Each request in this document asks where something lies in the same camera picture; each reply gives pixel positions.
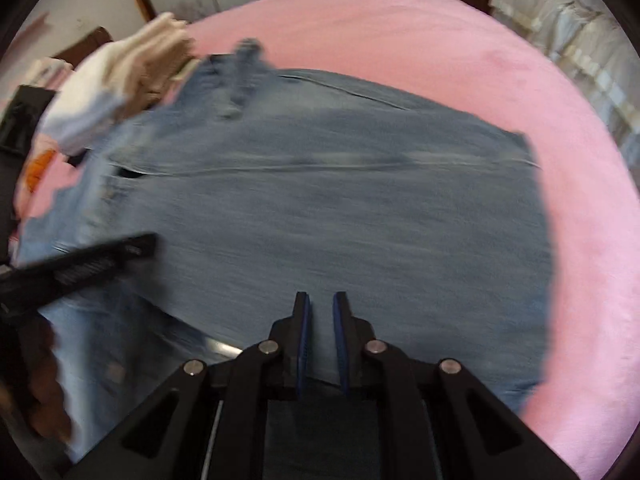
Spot dark wooden chair back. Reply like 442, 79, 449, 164
51, 26, 114, 67

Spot person's left hand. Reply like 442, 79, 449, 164
27, 320, 73, 443

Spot pink blanket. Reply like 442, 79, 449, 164
15, 0, 640, 471

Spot black object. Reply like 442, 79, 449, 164
0, 85, 57, 155

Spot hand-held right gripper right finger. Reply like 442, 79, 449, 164
333, 291, 576, 480

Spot blue denim jeans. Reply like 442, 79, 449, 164
15, 37, 553, 480

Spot bed with cream bedspread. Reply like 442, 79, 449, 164
487, 0, 640, 161

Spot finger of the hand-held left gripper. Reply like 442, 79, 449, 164
0, 232, 157, 313

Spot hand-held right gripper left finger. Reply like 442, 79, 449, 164
65, 291, 311, 480

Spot white orange printed cloth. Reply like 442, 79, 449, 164
14, 57, 71, 218

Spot stack of folded clothes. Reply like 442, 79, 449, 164
37, 12, 202, 157

